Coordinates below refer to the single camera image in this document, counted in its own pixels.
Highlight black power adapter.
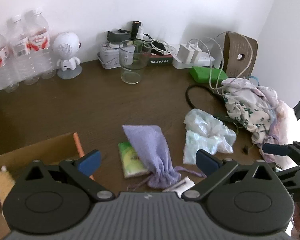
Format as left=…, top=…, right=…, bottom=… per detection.
left=107, top=29, right=132, bottom=42

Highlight white charging cable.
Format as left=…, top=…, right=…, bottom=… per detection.
left=188, top=31, right=256, bottom=96

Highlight left white charger plug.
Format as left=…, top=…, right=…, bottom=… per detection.
left=177, top=42, right=194, bottom=64

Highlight white charger plug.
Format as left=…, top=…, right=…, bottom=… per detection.
left=191, top=41, right=203, bottom=64
left=177, top=42, right=194, bottom=64

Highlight white metal tin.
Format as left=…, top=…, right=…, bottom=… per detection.
left=97, top=42, right=135, bottom=69

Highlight brown cardboard piece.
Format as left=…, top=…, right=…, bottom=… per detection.
left=223, top=31, right=258, bottom=77

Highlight middle clear water bottle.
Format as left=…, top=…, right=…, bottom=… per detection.
left=7, top=15, right=39, bottom=85

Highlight white robot-shaped speaker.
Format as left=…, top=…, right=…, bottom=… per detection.
left=52, top=31, right=82, bottom=80

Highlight clear glass cup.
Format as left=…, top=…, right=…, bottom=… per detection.
left=119, top=40, right=151, bottom=85

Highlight white power strip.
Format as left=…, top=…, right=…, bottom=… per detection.
left=172, top=42, right=215, bottom=69

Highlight small white spray bottle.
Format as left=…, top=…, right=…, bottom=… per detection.
left=136, top=23, right=144, bottom=40

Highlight orange cardboard box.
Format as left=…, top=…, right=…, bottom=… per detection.
left=0, top=133, right=85, bottom=239

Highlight coiled black white cables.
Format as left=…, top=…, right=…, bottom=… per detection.
left=142, top=32, right=176, bottom=55

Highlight green rectangular case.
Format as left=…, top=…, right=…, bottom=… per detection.
left=189, top=66, right=228, bottom=83

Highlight small white tube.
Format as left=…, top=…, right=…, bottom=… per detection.
left=163, top=177, right=195, bottom=198

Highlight right white charger plug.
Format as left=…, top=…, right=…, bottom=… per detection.
left=191, top=41, right=203, bottom=64

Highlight translucent plastic bag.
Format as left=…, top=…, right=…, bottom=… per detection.
left=183, top=108, right=236, bottom=165

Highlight floral cloth pile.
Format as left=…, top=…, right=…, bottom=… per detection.
left=222, top=78, right=297, bottom=170

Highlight black hair band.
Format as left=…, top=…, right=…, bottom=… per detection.
left=185, top=84, right=225, bottom=109

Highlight green tissue packet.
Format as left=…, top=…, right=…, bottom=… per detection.
left=118, top=142, right=149, bottom=178

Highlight black cylindrical bottle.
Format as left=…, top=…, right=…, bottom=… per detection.
left=131, top=21, right=142, bottom=40

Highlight dark tea box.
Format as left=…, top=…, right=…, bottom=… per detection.
left=141, top=53, right=173, bottom=66

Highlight purple drawstring cloth pouch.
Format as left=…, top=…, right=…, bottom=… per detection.
left=122, top=125, right=206, bottom=189

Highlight beige plush toy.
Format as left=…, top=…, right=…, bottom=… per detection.
left=0, top=166, right=15, bottom=206

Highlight right clear water bottle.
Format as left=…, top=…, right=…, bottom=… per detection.
left=25, top=8, right=56, bottom=80

